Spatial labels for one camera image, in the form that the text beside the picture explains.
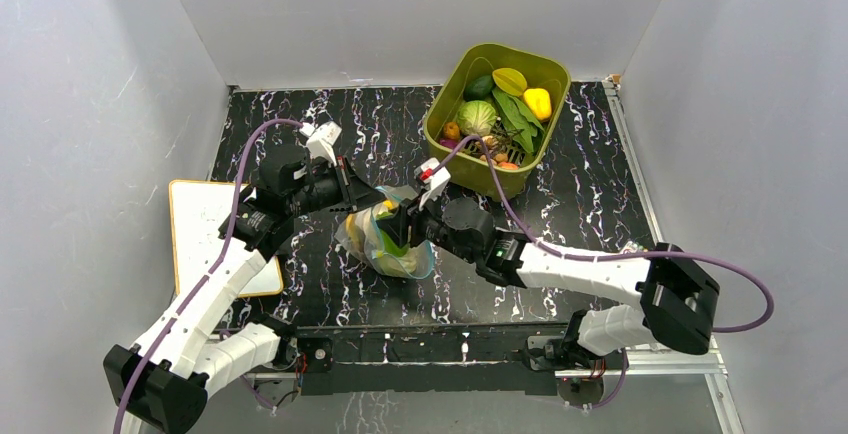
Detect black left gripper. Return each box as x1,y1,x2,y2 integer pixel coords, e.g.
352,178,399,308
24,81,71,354
287,156,387,218

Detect green bell pepper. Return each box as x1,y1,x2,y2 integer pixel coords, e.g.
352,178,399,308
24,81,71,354
378,229,409,258

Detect yellow banana bunch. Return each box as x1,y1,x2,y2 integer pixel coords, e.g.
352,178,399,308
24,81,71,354
345,200,397,255

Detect clear zip bag blue zipper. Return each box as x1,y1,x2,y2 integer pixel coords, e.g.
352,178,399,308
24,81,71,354
335,185,435,280

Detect green cabbage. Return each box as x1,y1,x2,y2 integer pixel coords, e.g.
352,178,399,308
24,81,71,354
455,100,498,137
370,249,433,280

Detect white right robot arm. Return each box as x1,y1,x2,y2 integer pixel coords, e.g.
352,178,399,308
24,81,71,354
376,199,720,371

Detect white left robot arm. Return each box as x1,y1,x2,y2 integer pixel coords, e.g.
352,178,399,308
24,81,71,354
103,148,385,433

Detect small orange fruit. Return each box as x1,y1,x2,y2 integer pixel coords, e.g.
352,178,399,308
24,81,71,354
442,122,462,142

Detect white board orange edge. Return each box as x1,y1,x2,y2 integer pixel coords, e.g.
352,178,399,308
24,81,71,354
169,180,284,298

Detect dark green avocado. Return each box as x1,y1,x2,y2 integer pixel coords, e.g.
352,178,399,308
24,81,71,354
462,74,495,102

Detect green leafy vegetable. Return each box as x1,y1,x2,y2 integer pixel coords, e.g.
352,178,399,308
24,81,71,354
492,87,545,156

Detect olive green plastic bin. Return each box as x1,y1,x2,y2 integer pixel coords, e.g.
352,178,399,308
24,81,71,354
423,43,571,200

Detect yellow green starfruit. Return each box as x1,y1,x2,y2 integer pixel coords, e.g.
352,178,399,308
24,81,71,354
492,67,528,97

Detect yellow bell pepper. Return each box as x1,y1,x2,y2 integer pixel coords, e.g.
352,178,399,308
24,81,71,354
522,88,552,123

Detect clear marker pack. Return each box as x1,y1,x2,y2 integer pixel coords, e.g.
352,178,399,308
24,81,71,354
620,240,649,254

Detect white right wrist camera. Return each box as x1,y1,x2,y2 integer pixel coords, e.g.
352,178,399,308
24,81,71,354
414,158,451,210

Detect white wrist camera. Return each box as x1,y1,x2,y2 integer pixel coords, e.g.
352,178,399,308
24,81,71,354
299,121,342,166
414,158,451,210

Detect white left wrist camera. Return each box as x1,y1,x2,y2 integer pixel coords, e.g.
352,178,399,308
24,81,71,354
299,121,342,166

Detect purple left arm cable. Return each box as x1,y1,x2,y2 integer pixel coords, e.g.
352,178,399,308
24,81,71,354
112,118,306,434

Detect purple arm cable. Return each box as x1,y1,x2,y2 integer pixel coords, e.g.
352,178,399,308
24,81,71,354
112,118,306,434
430,134,775,334

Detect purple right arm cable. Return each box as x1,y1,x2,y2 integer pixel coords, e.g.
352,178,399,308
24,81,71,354
430,134,775,334

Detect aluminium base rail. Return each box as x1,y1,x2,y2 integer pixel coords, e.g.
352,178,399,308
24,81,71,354
135,328,728,379

